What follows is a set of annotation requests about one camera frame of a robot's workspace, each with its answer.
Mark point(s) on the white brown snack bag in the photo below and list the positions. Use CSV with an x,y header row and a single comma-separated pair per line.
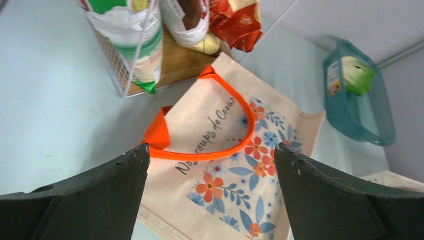
x,y
186,20

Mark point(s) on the white plastic basket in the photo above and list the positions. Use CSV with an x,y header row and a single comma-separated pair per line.
x,y
394,180

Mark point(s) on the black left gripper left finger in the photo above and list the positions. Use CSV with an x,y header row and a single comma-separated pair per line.
x,y
101,203

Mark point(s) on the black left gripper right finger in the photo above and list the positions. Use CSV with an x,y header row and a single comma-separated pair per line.
x,y
324,203

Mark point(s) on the green white snack bag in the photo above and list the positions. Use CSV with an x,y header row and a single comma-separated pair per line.
x,y
131,35

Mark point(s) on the beige floral tote bag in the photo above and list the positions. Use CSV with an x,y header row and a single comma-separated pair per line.
x,y
212,174

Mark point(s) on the green lettuce head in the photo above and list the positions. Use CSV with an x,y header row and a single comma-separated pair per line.
x,y
357,76

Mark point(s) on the white wire wooden shelf rack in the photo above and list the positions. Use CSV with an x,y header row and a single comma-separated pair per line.
x,y
180,63

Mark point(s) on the red orange chip bag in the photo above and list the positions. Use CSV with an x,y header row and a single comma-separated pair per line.
x,y
236,22

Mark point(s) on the teal plastic tray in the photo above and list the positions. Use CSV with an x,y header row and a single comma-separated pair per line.
x,y
366,118

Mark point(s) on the yellow snack pack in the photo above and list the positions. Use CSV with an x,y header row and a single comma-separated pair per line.
x,y
209,45

